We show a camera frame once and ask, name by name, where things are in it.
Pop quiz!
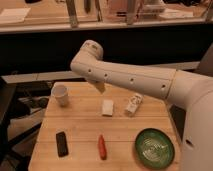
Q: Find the metal frame post right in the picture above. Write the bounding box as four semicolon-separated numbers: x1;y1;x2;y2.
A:
126;0;136;25

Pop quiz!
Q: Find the white paper sheet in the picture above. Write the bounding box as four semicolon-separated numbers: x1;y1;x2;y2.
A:
0;8;30;24

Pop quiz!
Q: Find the metal frame post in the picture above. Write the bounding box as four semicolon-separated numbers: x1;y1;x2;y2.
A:
126;0;136;25
66;0;78;28

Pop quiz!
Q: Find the green glass plate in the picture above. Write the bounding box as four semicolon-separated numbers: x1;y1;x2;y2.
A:
134;128;175;170

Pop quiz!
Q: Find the white sponge block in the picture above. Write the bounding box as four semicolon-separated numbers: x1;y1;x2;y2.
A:
102;100;114;116

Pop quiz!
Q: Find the black rectangular bar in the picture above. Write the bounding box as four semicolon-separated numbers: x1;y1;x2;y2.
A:
56;132;68;157

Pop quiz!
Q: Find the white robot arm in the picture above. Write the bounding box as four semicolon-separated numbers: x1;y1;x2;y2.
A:
70;40;213;171

